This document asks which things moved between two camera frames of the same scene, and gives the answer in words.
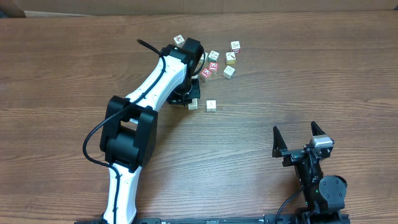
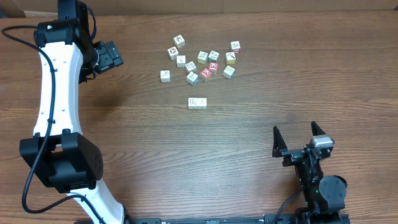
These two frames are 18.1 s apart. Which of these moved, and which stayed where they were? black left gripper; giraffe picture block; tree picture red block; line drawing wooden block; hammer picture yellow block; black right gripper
Moved: black left gripper; giraffe picture block
Stayed: hammer picture yellow block; black right gripper; tree picture red block; line drawing wooden block
